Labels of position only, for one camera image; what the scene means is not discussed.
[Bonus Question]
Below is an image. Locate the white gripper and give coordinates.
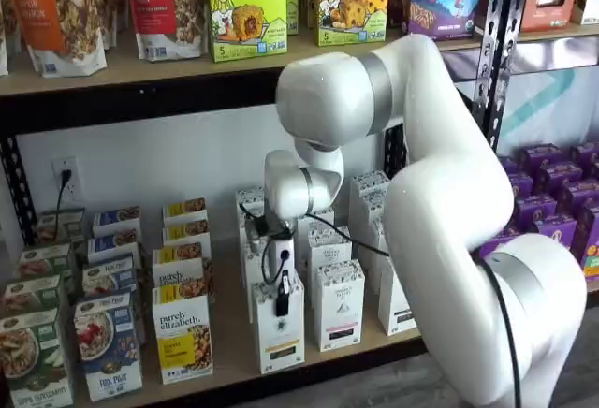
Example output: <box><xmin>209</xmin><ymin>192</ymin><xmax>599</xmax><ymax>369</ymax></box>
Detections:
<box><xmin>267</xmin><ymin>234</ymin><xmax>297</xmax><ymax>316</ymax></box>

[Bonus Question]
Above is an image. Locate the white box pink strip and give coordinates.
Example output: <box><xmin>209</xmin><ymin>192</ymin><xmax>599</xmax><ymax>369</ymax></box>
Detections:
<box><xmin>316</xmin><ymin>259</ymin><xmax>367</xmax><ymax>353</ymax></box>
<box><xmin>295</xmin><ymin>206</ymin><xmax>336</xmax><ymax>259</ymax></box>
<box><xmin>307</xmin><ymin>226</ymin><xmax>353</xmax><ymax>310</ymax></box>

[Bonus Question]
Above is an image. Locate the wooden shelf board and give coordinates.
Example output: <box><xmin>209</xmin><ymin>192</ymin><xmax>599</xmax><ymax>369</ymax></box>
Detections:
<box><xmin>512</xmin><ymin>19</ymin><xmax>599</xmax><ymax>44</ymax></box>
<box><xmin>0</xmin><ymin>28</ymin><xmax>483</xmax><ymax>98</ymax></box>
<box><xmin>60</xmin><ymin>234</ymin><xmax>427</xmax><ymax>404</ymax></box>

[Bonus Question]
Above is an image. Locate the white box dark strip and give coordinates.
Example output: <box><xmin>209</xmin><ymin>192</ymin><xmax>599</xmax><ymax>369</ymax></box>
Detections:
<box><xmin>377</xmin><ymin>255</ymin><xmax>420</xmax><ymax>337</ymax></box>
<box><xmin>349</xmin><ymin>169</ymin><xmax>392</xmax><ymax>198</ymax></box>
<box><xmin>367</xmin><ymin>219</ymin><xmax>395</xmax><ymax>296</ymax></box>
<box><xmin>359</xmin><ymin>190</ymin><xmax>390</xmax><ymax>223</ymax></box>

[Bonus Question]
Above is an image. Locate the white yellow Purely Elizabeth box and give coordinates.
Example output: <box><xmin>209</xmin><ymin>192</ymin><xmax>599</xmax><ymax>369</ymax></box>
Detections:
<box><xmin>162</xmin><ymin>220</ymin><xmax>212</xmax><ymax>253</ymax></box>
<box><xmin>152</xmin><ymin>243</ymin><xmax>215</xmax><ymax>295</ymax></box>
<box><xmin>152</xmin><ymin>284</ymin><xmax>215</xmax><ymax>386</ymax></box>
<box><xmin>162</xmin><ymin>197</ymin><xmax>209</xmax><ymax>227</ymax></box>

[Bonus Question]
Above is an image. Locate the green apple cinnamon oatmeal box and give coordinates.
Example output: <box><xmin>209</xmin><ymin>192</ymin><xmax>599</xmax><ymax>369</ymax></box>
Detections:
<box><xmin>35</xmin><ymin>209</ymin><xmax>89</xmax><ymax>248</ymax></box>
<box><xmin>0</xmin><ymin>274</ymin><xmax>65</xmax><ymax>320</ymax></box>
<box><xmin>0</xmin><ymin>307</ymin><xmax>76</xmax><ymax>408</ymax></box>
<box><xmin>18</xmin><ymin>242</ymin><xmax>79</xmax><ymax>287</ymax></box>

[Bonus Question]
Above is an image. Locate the black metal shelf rack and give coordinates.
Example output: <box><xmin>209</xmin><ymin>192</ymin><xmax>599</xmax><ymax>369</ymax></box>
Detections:
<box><xmin>472</xmin><ymin>0</ymin><xmax>599</xmax><ymax>77</ymax></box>
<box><xmin>0</xmin><ymin>19</ymin><xmax>492</xmax><ymax>408</ymax></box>

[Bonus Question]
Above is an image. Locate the purple orange snack box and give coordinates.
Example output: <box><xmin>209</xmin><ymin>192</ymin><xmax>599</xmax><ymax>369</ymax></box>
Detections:
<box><xmin>581</xmin><ymin>239</ymin><xmax>599</xmax><ymax>282</ymax></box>

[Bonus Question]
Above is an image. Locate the yellow Bobo's peanut butter box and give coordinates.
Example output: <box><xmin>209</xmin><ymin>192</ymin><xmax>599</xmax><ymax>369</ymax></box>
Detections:
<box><xmin>317</xmin><ymin>0</ymin><xmax>392</xmax><ymax>48</ymax></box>

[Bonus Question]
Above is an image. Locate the red label granola bag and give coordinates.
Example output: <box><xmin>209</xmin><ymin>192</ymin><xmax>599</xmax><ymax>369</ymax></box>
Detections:
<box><xmin>122</xmin><ymin>0</ymin><xmax>208</xmax><ymax>62</ymax></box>

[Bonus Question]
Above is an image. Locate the white plastic sheet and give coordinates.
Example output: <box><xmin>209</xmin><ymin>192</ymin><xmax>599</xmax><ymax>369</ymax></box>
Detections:
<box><xmin>495</xmin><ymin>64</ymin><xmax>599</xmax><ymax>152</ymax></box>

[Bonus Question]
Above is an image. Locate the orange label granola bag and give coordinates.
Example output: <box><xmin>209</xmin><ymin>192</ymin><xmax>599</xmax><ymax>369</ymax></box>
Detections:
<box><xmin>2</xmin><ymin>0</ymin><xmax>110</xmax><ymax>78</ymax></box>

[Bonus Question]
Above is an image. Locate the short looped black cable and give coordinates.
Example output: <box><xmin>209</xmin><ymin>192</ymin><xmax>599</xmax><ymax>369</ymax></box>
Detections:
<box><xmin>259</xmin><ymin>238</ymin><xmax>291</xmax><ymax>284</ymax></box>

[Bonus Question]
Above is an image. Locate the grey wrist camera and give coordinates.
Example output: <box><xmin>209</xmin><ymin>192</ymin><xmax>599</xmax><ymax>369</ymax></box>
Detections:
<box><xmin>241</xmin><ymin>213</ymin><xmax>271</xmax><ymax>246</ymax></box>

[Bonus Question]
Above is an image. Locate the thin black camera cable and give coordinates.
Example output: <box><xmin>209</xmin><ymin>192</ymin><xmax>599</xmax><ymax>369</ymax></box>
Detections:
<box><xmin>237</xmin><ymin>200</ymin><xmax>392</xmax><ymax>258</ymax></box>

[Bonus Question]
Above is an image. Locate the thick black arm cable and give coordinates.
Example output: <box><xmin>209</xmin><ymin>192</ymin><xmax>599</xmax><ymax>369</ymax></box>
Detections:
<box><xmin>476</xmin><ymin>260</ymin><xmax>523</xmax><ymax>408</ymax></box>

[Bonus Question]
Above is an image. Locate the white wall outlet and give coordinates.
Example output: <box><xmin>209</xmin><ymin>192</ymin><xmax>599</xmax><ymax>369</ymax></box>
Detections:
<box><xmin>50</xmin><ymin>157</ymin><xmax>83</xmax><ymax>204</ymax></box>

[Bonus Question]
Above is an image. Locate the black power cord with plug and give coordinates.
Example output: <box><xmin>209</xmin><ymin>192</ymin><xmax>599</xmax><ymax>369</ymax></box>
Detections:
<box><xmin>55</xmin><ymin>168</ymin><xmax>74</xmax><ymax>240</ymax></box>

